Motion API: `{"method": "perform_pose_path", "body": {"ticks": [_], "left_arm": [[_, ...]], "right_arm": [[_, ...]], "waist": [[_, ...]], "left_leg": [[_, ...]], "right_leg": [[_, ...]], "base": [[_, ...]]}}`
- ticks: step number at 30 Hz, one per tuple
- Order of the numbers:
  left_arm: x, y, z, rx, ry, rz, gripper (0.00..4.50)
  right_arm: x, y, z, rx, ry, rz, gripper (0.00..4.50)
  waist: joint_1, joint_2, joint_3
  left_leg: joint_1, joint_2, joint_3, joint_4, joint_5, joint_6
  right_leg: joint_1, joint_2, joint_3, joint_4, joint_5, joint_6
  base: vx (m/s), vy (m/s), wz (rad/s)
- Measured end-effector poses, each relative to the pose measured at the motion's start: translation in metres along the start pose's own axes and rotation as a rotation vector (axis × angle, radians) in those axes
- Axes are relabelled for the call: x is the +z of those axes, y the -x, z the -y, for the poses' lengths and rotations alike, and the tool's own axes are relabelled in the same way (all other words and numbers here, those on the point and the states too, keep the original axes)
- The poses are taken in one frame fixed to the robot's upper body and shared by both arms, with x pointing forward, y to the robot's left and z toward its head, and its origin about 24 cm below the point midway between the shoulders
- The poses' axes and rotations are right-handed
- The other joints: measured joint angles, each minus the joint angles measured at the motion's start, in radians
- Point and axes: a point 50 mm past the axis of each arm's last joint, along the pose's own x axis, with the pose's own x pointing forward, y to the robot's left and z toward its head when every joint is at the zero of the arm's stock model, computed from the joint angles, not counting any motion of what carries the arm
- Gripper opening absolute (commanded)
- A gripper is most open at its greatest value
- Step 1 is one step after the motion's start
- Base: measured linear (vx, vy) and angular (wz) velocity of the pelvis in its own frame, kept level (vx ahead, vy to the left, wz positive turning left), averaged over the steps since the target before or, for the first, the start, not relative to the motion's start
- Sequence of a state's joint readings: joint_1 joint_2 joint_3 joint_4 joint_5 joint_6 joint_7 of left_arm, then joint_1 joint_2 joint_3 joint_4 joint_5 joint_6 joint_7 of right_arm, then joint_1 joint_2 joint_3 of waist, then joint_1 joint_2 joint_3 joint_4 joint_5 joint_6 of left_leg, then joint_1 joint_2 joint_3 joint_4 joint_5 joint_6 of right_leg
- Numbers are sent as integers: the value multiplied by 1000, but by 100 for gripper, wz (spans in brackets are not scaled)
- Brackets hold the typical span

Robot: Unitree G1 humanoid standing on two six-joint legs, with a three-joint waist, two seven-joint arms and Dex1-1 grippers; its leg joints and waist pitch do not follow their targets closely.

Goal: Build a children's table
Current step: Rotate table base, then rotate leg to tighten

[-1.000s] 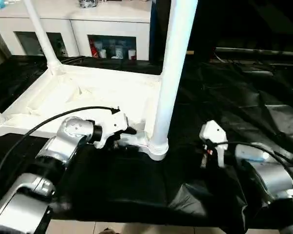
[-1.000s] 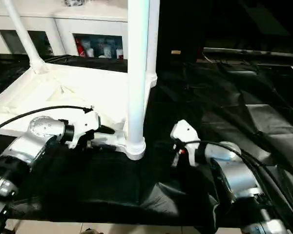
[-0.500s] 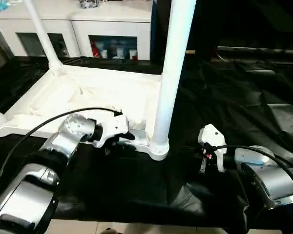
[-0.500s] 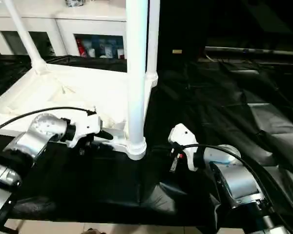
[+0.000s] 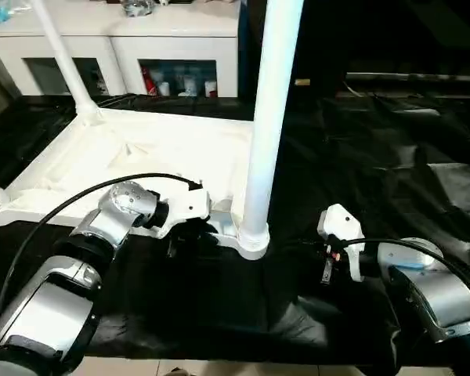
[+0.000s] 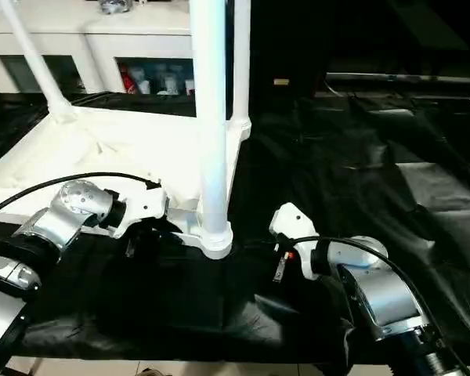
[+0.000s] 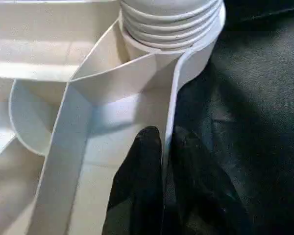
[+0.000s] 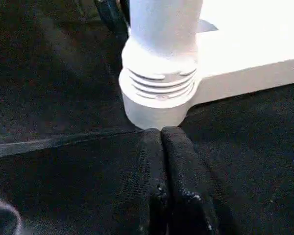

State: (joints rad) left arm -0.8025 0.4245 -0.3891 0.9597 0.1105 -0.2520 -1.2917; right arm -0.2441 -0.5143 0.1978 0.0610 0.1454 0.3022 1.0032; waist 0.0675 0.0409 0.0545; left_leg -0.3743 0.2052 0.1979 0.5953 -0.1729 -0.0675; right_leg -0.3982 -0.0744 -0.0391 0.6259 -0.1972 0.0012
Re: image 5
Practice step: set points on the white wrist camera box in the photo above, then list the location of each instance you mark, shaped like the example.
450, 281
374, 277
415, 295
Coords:
192, 207
340, 223

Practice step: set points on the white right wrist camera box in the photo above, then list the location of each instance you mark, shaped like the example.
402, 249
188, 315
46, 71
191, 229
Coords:
340, 223

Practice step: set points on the white plastic table top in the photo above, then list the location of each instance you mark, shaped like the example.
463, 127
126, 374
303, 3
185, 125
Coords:
160, 149

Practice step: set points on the patterned white jar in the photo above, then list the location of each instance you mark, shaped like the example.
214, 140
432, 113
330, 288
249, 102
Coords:
190, 86

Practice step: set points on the teal crumpled bag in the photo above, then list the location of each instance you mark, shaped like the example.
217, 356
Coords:
0, 13

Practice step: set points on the black long pole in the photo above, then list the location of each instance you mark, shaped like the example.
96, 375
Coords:
415, 77

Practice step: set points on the grey ornament on cabinet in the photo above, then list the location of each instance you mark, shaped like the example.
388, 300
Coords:
137, 7

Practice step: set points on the small white cup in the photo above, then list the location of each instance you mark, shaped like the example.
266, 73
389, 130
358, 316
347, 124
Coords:
164, 88

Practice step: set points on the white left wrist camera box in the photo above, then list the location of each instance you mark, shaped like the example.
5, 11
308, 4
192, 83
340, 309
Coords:
192, 207

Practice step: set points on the black glossy mat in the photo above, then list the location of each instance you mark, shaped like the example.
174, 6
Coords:
376, 156

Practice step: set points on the small gold label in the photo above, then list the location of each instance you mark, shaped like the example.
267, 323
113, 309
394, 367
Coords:
302, 82

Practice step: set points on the black backdrop cloth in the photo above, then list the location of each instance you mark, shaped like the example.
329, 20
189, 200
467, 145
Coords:
376, 31

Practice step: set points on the small white jar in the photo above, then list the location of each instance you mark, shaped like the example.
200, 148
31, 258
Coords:
210, 88

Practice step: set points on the grey brown curtain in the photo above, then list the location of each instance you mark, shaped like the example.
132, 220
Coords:
0, 78

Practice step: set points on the white cabinet with glass doors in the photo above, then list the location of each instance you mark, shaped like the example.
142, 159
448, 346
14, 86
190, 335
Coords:
172, 39

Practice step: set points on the red packet in cabinet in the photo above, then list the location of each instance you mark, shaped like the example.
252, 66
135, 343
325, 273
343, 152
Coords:
149, 82

